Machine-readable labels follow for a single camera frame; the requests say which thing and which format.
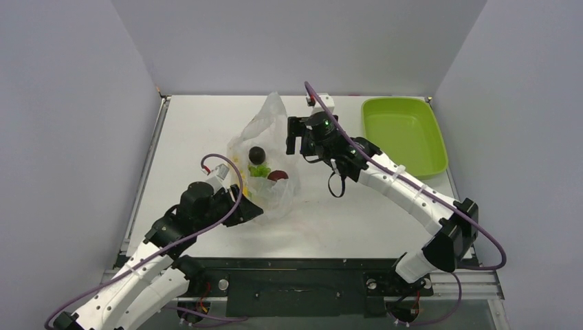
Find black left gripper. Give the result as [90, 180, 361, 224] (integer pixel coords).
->
[195, 184, 263, 231]

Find clear plastic bag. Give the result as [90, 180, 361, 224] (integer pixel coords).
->
[227, 92, 300, 225]

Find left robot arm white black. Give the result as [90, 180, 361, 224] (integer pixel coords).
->
[44, 181, 263, 329]

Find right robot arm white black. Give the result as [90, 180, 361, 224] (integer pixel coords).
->
[286, 112, 478, 294]

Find yellow fake fruit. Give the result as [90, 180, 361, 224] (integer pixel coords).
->
[232, 155, 251, 197]

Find green fake grapes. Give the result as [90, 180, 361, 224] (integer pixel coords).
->
[248, 164, 272, 178]

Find red fake fruit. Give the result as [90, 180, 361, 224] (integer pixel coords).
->
[267, 170, 289, 182]

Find dark brown fake fruit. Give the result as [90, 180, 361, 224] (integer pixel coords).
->
[248, 146, 266, 165]

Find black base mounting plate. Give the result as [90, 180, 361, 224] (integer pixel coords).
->
[180, 257, 433, 318]

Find green plastic tray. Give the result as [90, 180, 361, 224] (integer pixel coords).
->
[361, 97, 449, 179]

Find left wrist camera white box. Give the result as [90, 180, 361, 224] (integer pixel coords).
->
[206, 164, 230, 193]

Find aluminium table rail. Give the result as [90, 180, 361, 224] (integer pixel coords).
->
[118, 96, 172, 255]

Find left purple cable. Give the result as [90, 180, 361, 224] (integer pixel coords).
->
[44, 153, 245, 329]

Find purple cable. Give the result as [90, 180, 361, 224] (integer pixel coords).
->
[44, 153, 245, 329]
[303, 81, 507, 272]

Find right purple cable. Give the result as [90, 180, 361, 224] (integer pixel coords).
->
[303, 81, 507, 272]

